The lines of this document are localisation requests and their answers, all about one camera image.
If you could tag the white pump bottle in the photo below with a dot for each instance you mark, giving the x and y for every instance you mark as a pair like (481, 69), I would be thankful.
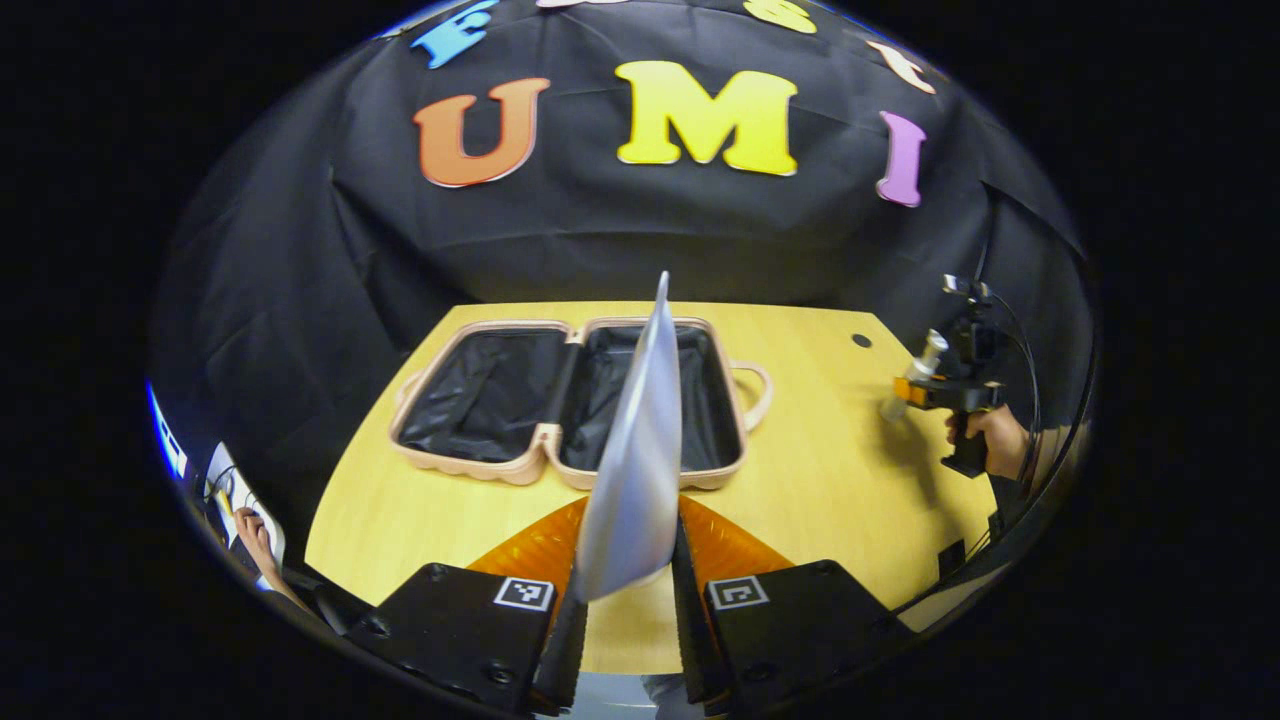
(928, 350)

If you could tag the silver white sachet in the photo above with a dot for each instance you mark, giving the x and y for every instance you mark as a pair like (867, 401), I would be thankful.
(635, 480)

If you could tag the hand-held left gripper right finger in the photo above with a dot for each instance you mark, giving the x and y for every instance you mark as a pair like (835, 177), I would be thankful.
(800, 630)

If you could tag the pink hard-shell suitcase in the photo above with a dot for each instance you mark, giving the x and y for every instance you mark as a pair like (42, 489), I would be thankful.
(480, 395)

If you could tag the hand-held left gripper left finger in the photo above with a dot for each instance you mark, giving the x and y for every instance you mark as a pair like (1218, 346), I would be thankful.
(450, 625)

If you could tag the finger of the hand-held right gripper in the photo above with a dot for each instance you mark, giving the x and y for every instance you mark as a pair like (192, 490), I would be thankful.
(912, 392)

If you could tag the white flat object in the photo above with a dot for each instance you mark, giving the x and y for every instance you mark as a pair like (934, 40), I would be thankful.
(228, 480)

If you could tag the white and blue panel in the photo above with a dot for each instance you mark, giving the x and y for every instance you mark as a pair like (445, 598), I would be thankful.
(165, 440)

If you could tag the person's grey clothing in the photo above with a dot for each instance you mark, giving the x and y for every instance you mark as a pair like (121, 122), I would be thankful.
(620, 697)

